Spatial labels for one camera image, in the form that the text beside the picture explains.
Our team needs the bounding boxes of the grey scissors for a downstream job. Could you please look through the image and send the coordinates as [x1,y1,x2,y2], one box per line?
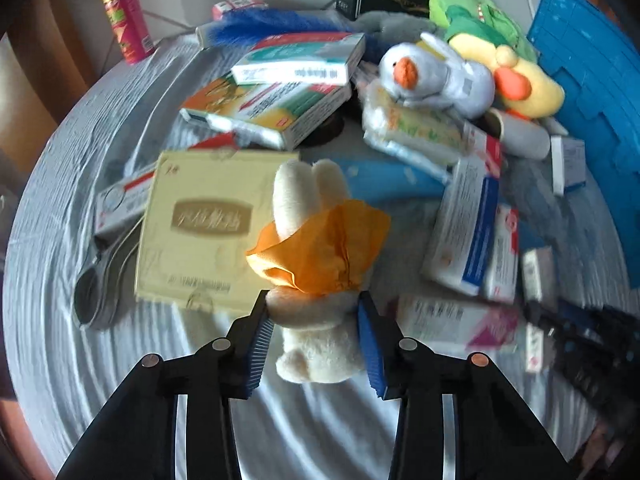
[73,232,142,331]

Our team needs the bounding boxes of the white tube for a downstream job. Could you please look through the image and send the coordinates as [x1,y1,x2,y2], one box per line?
[484,108,552,159]

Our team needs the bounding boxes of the grey plush duck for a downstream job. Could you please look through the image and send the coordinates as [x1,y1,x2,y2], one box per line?
[377,32,496,121]

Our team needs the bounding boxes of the grey ribbed cloth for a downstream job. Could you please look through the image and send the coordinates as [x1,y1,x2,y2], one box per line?
[2,35,631,480]

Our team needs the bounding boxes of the green yellow plush duck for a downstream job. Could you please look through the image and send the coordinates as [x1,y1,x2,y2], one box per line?
[428,0,566,121]

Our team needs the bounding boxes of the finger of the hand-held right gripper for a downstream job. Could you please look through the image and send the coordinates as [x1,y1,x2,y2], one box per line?
[547,344,640,415]
[523,300,640,362]

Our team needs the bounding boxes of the white blue medicine box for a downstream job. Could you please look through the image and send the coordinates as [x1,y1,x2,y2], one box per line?
[420,156,502,297]

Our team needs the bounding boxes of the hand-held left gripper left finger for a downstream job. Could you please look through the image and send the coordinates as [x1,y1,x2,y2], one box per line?
[55,289,275,480]

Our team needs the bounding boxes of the red edged white box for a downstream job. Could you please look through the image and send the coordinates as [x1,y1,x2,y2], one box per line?
[462,124,504,178]

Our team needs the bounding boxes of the white red medicine box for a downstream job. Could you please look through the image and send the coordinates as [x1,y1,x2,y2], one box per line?
[481,204,521,306]

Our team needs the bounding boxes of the cream plush rabbit orange scarf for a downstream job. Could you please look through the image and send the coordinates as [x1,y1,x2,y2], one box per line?
[245,158,392,385]

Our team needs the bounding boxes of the blue fluffy duster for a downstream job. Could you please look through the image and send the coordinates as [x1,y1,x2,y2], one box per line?
[207,6,363,47]

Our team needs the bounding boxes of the blue plastic mat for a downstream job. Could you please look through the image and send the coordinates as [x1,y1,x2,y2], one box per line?
[526,0,640,288]

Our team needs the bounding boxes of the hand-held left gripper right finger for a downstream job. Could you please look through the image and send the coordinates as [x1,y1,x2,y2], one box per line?
[357,291,569,480]

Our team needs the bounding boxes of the orange green medicine box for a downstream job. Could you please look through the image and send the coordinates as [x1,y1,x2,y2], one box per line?
[179,74,352,152]

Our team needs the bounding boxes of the white teal medicine box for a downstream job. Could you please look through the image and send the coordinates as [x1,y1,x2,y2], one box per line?
[231,32,367,87]

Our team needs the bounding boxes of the tissue packet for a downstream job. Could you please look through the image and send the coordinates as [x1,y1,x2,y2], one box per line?
[361,82,468,173]

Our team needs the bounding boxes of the pink white medicine box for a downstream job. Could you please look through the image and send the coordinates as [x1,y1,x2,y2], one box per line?
[396,294,525,352]

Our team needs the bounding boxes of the large pale yellow box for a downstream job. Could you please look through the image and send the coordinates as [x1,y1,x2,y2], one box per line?
[134,149,301,313]

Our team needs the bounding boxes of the dark round object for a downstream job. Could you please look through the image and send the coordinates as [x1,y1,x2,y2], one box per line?
[314,112,347,148]

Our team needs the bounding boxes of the small pink white box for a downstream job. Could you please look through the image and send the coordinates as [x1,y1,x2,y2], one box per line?
[212,0,267,22]

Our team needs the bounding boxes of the small white grey box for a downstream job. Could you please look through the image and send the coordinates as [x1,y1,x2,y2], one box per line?
[550,135,587,197]

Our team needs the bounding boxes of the pink snack can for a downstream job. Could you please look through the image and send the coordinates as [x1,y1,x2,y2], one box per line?
[98,0,156,66]

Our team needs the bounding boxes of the blue dotted pouch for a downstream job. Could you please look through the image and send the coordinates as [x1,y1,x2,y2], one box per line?
[336,156,453,207]

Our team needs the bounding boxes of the brown wooden furniture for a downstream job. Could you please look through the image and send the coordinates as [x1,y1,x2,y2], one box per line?
[0,0,101,161]

